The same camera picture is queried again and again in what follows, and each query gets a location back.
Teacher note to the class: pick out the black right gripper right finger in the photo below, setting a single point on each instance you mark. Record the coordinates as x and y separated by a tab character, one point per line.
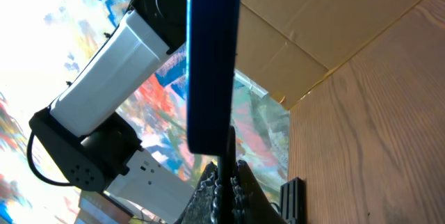
251	206

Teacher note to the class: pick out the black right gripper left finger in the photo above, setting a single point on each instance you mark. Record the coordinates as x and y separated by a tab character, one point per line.
205	203

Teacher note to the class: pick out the blue Galaxy smartphone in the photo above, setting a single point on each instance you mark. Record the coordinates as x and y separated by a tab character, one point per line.
211	37

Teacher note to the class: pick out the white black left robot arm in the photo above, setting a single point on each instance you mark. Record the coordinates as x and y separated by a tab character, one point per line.
94	147

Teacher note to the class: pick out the brown cardboard panel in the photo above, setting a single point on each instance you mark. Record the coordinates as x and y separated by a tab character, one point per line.
287	46

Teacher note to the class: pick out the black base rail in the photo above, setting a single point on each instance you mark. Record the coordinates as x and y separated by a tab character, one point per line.
293	201

